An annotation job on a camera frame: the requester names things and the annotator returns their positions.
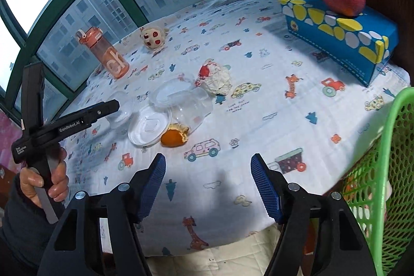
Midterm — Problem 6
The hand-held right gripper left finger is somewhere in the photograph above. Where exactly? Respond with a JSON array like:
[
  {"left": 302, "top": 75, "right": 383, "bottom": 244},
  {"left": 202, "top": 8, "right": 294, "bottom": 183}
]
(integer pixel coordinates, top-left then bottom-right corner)
[{"left": 40, "top": 153, "right": 167, "bottom": 276}]

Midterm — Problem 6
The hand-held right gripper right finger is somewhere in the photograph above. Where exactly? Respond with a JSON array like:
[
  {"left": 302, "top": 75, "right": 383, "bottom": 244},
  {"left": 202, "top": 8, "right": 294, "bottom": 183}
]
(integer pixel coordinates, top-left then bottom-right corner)
[{"left": 250, "top": 153, "right": 377, "bottom": 276}]

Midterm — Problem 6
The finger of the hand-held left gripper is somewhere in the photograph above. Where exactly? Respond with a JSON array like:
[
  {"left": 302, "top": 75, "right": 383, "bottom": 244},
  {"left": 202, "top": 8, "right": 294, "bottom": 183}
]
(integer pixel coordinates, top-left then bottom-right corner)
[
  {"left": 21, "top": 63, "right": 45, "bottom": 134},
  {"left": 79, "top": 99, "right": 121, "bottom": 123}
]

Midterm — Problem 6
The green mesh basket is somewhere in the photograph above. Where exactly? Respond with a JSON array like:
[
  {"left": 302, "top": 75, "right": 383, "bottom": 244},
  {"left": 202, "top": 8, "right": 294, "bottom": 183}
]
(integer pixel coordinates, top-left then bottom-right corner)
[{"left": 343, "top": 87, "right": 414, "bottom": 276}]

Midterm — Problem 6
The person's left forearm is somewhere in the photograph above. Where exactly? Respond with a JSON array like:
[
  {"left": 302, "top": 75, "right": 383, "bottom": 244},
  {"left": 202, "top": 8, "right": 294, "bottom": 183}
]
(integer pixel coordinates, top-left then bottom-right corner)
[{"left": 0, "top": 173, "right": 62, "bottom": 264}]

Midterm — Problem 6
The person's left hand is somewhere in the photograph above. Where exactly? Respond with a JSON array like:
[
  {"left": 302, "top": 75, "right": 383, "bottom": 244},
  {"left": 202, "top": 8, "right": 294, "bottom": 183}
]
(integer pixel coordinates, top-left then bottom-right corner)
[{"left": 19, "top": 147, "right": 70, "bottom": 208}]

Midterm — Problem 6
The pink patterned cloth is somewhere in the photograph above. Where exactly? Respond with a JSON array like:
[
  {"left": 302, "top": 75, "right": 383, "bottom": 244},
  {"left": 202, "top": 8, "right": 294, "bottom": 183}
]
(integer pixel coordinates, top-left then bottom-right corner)
[{"left": 0, "top": 111, "right": 25, "bottom": 167}]

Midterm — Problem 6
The white plastic lid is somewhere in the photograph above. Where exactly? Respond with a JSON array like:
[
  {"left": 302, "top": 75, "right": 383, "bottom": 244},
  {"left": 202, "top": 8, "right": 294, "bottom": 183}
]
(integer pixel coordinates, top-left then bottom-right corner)
[{"left": 128, "top": 106, "right": 172, "bottom": 145}]

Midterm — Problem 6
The orange water bottle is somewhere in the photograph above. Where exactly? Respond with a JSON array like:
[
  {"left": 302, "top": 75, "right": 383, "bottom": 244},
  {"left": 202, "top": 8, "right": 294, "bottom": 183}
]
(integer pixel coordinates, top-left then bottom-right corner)
[{"left": 76, "top": 26, "right": 130, "bottom": 80}]

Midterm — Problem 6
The orange peel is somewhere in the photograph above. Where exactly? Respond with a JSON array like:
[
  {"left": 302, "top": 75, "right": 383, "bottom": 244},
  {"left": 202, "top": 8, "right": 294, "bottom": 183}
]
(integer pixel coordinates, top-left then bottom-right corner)
[{"left": 161, "top": 123, "right": 190, "bottom": 147}]

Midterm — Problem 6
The clear plastic dome lid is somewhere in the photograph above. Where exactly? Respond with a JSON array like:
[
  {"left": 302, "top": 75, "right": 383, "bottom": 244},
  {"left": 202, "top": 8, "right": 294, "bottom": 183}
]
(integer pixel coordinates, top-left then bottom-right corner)
[{"left": 150, "top": 79, "right": 191, "bottom": 109}]

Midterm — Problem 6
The printed blanket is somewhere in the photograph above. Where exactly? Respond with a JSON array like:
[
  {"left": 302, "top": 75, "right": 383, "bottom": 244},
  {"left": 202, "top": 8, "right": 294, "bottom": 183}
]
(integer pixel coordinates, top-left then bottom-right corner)
[{"left": 60, "top": 0, "right": 411, "bottom": 259}]

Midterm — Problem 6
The cream spotted plush toy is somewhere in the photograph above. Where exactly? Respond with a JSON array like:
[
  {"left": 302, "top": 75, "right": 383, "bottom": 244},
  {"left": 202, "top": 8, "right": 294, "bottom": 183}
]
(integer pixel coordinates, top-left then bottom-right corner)
[{"left": 140, "top": 25, "right": 169, "bottom": 51}]

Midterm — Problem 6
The large clear plastic cup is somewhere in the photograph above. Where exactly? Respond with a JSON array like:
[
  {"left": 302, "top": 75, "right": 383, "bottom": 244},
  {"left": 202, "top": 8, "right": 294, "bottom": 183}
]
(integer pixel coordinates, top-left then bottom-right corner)
[{"left": 176, "top": 87, "right": 214, "bottom": 131}]

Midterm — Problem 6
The white quilted jacket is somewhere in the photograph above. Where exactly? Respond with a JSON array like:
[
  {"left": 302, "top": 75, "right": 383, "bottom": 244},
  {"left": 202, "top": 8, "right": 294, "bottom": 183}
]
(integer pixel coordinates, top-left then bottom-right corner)
[{"left": 145, "top": 224, "right": 282, "bottom": 276}]

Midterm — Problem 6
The crumpled paper ball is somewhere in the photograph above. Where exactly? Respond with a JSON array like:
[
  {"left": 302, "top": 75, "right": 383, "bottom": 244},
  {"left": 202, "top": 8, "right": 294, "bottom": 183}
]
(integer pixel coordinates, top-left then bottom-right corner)
[{"left": 194, "top": 59, "right": 233, "bottom": 96}]

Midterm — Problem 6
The blue spotted cardboard box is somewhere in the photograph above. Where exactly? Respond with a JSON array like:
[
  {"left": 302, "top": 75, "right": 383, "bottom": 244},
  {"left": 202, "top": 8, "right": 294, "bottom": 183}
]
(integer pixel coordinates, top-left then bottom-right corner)
[{"left": 279, "top": 0, "right": 399, "bottom": 88}]

